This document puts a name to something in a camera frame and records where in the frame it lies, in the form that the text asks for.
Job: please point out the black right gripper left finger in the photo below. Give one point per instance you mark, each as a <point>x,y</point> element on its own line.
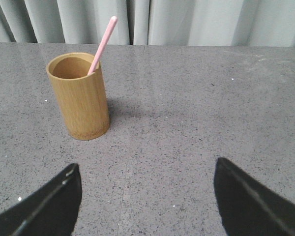
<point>50,211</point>

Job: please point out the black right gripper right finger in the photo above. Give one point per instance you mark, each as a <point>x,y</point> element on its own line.
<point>248,208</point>

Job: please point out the pink chopstick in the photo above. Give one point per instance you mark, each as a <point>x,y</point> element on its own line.
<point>104,41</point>

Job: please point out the bamboo wooden cup holder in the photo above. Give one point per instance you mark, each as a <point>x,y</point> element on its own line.
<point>81,96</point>

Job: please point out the grey pleated curtain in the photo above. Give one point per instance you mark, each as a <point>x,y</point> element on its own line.
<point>150,22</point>

